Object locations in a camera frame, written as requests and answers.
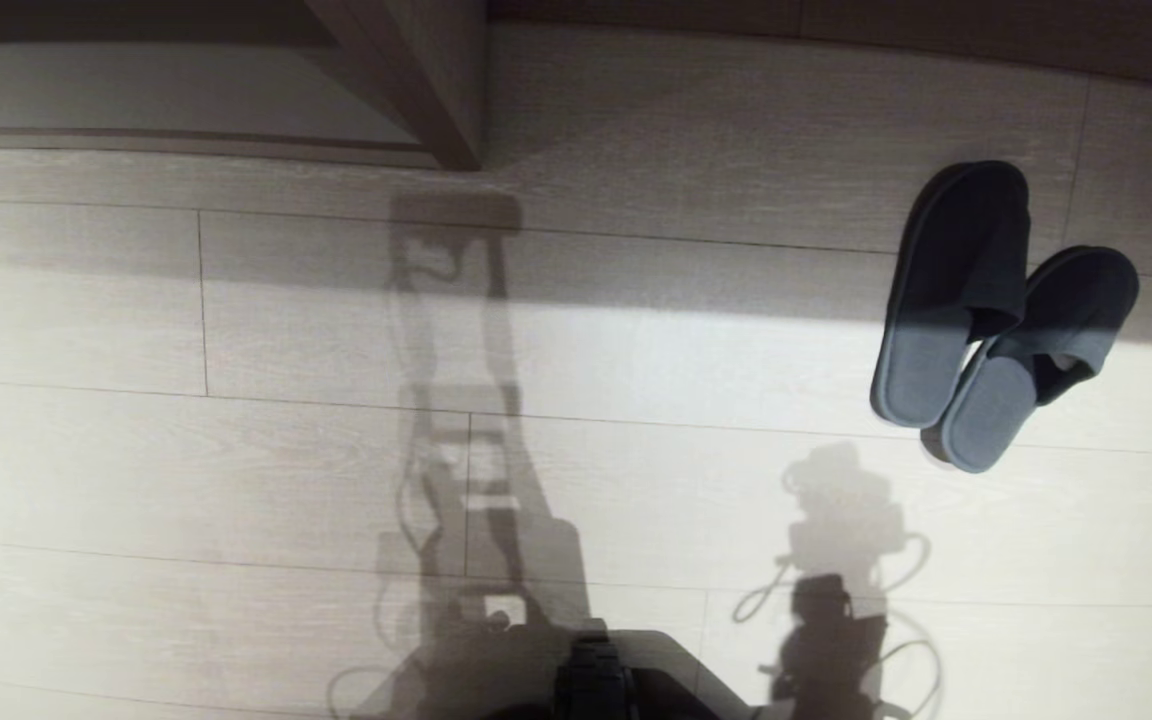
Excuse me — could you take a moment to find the dark grey slipper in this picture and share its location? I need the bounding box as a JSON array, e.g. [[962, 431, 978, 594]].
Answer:
[[938, 245, 1141, 475], [869, 160, 1033, 430]]

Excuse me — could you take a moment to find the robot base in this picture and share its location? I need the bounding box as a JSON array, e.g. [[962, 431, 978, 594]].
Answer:
[[481, 618, 773, 720]]

